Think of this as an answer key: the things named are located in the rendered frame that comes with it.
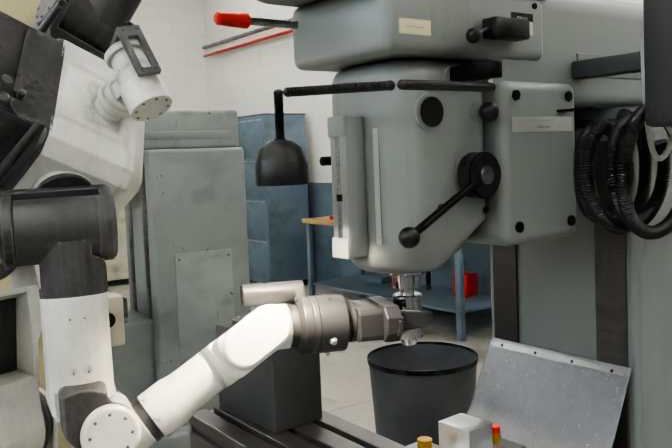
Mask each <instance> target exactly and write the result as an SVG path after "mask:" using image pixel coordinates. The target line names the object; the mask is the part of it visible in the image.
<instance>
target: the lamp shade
mask: <svg viewBox="0 0 672 448"><path fill-rule="evenodd" d="M255 184H256V186H287V185H303V184H309V178H308V163H307V160H306V157H305V155H304V152H303V149H302V147H301V146H299V145H298V144H296V143H295V142H293V141H290V140H287V139H274V141H269V142H267V143H266V144H265V145H264V146H262V147H261V148H260V149H259V152H258V156H257V159H256V163H255Z"/></svg>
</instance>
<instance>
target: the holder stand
mask: <svg viewBox="0 0 672 448"><path fill-rule="evenodd" d="M246 315H247V314H245V315H240V316H236V317H234V318H232V322H227V323H222V324H217V325H216V339H217V338H219V337H220V336H222V335H223V334H224V333H226V332H227V331H228V330H230V329H231V328H232V327H234V326H235V325H236V324H237V323H239V322H240V321H241V320H243V318H244V317H245V316H246ZM219 402H220V408H222V409H224V410H226V411H228V412H231V413H233V414H235V415H237V416H239V417H241V418H243V419H246V420H248V421H250V422H252V423H254V424H256V425H259V426H261V427H263V428H265V429H267V430H269V431H271V432H274V433H278V432H282V431H285V430H288V429H291V428H294V427H297V426H300V425H303V424H307V423H310V422H313V421H316V420H319V419H322V399H321V375H320V353H315V354H305V355H302V354H301V353H300V352H299V351H298V350H297V349H296V348H289V349H281V350H277V351H275V352H274V353H273V354H272V355H270V356H269V357H268V358H267V359H265V360H264V361H263V362H261V363H260V364H259V365H258V366H256V367H255V368H254V369H253V370H251V371H250V372H249V373H248V374H246V375H245V376H244V377H242V378H240V379H238V380H237V381H236V382H235V383H233V384H232V385H230V386H229V387H226V388H225V389H224V390H222V391H221V392H220V393H219Z"/></svg>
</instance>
